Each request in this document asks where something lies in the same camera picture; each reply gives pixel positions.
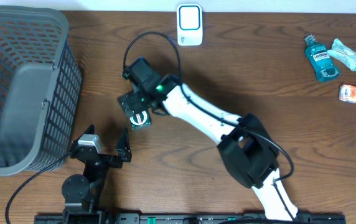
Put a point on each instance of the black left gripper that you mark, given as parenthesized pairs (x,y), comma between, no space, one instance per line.
(122,154)

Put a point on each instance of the grey plastic shopping basket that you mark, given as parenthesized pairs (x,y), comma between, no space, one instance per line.
(40,84)

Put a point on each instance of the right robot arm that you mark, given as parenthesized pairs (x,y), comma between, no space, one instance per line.
(248,153)

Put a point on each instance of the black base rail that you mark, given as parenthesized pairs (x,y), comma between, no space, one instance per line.
(137,218)

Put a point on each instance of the green Zam-Buk ointment tin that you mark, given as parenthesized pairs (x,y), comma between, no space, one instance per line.
(140,120)

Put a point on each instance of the orange small sachet packet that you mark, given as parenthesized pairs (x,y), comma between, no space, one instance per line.
(347,93)

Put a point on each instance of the teal Listerine mouthwash bottle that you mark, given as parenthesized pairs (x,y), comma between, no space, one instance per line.
(316,53)

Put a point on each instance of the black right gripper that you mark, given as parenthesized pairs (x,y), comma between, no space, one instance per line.
(134,104)

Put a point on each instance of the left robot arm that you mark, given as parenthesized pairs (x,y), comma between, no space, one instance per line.
(82,191)

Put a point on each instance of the mint green wipes pack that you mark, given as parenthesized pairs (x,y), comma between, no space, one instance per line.
(344,54)

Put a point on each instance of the white barcode scanner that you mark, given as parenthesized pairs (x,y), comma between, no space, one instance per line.
(189,25)

